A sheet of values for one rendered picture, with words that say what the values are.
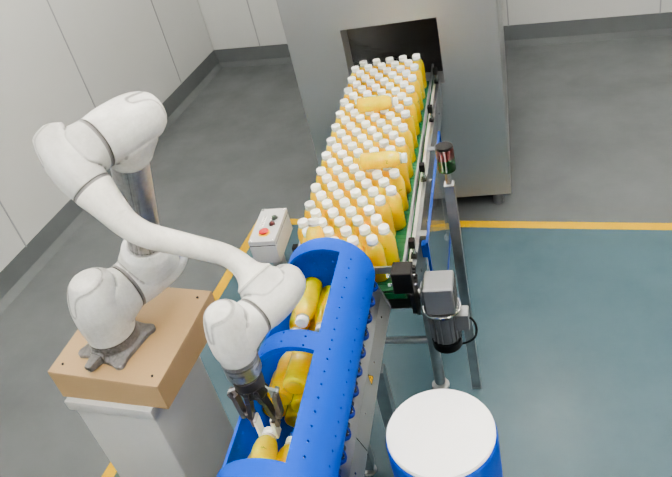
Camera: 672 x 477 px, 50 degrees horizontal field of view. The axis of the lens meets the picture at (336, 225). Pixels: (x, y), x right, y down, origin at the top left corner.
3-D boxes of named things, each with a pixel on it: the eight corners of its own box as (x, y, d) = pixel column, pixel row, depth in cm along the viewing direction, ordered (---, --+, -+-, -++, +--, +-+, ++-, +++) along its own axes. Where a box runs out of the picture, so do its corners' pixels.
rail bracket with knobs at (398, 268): (389, 297, 245) (384, 275, 239) (391, 283, 251) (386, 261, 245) (418, 296, 242) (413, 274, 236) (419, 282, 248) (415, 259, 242)
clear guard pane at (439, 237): (442, 337, 285) (426, 243, 258) (450, 219, 346) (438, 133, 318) (443, 337, 285) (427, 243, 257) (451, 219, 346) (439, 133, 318)
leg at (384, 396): (395, 477, 292) (368, 374, 255) (397, 464, 296) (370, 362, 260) (409, 477, 290) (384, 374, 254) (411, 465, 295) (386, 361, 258)
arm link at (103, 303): (75, 336, 219) (44, 286, 206) (122, 299, 229) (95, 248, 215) (105, 358, 210) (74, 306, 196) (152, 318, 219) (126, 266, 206)
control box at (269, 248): (255, 263, 259) (247, 241, 253) (268, 230, 275) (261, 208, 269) (281, 262, 257) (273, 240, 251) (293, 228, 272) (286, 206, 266)
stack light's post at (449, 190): (472, 388, 319) (443, 187, 256) (472, 381, 323) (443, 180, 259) (481, 388, 318) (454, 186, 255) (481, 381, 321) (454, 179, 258)
